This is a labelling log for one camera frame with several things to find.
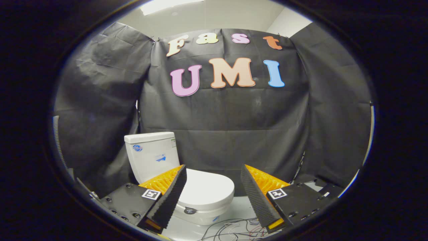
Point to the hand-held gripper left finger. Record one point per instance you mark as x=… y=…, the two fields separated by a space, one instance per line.
x=171 y=197

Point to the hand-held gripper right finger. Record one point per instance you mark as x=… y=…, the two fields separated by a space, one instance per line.
x=254 y=197

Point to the white toilet lid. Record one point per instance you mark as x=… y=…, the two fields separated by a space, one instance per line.
x=209 y=190

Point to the white ceramic toilet with tank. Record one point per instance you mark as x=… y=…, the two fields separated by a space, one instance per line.
x=150 y=161

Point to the black backdrop cloth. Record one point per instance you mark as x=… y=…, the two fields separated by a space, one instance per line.
x=234 y=120

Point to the grey ribbed strip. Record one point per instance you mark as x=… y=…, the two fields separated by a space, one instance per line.
x=56 y=134

